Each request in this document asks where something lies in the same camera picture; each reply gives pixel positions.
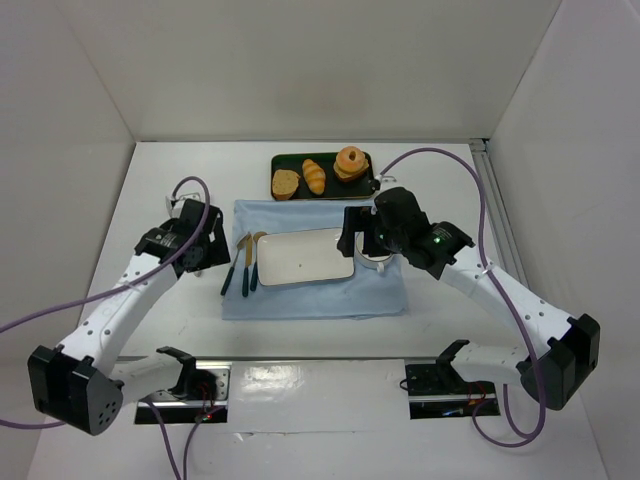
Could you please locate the striped bread roll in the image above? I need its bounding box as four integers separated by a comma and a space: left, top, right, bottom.
302, 159, 326, 196

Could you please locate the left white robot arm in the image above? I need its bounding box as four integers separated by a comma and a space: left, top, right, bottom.
27, 199, 230, 436

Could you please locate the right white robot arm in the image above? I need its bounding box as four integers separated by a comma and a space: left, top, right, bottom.
338, 187, 601, 411

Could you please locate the sliced brown bread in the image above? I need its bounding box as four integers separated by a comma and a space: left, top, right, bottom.
271, 169, 300, 201

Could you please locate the dark green tray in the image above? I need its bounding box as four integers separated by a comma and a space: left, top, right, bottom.
271, 152, 374, 200

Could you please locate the light blue cloth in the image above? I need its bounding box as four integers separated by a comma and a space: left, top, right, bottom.
222, 200, 407, 321

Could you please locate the bagel sandwich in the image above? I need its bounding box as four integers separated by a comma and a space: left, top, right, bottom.
333, 146, 369, 182

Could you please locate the white rectangular plate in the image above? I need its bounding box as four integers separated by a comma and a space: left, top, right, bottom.
257, 228, 355, 287

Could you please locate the white bowl with handle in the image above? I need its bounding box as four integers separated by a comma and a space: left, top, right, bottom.
354, 235, 394, 275

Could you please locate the gold fork green handle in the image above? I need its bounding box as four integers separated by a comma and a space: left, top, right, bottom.
220, 233, 250, 296

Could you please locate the gold knife green handle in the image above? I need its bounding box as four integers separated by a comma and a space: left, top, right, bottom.
242, 233, 253, 298

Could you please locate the gold spoon green handle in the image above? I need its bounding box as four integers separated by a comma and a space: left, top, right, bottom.
249, 231, 266, 292

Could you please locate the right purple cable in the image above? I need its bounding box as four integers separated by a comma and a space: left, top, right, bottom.
379, 146, 547, 448

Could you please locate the purple cable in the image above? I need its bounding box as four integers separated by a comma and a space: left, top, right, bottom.
379, 146, 547, 448
0, 175, 209, 480

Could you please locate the aluminium rail right side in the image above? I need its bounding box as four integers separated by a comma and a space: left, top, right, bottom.
469, 139, 529, 287

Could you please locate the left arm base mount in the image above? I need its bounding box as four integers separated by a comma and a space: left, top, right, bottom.
150, 360, 231, 425

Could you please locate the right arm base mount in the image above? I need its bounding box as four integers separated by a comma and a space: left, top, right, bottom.
398, 362, 500, 420

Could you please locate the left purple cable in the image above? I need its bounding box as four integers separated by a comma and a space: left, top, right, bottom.
0, 175, 209, 480

